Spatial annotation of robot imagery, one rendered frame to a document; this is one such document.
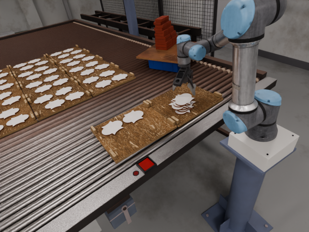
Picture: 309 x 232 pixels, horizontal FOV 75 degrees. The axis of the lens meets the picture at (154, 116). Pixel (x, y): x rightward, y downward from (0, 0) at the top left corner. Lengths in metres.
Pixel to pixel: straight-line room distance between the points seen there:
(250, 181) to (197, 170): 0.91
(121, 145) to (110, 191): 0.27
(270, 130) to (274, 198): 1.11
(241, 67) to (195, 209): 1.40
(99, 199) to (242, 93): 0.75
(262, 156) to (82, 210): 0.83
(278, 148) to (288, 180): 1.20
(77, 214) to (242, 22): 0.94
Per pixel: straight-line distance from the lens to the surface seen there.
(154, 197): 2.01
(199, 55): 1.08
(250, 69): 0.83
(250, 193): 1.44
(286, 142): 1.15
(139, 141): 1.14
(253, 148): 1.08
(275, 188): 2.20
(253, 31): 0.77
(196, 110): 1.32
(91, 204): 0.99
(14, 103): 1.98
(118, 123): 1.28
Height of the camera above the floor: 1.71
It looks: 37 degrees down
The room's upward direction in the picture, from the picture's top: 8 degrees counter-clockwise
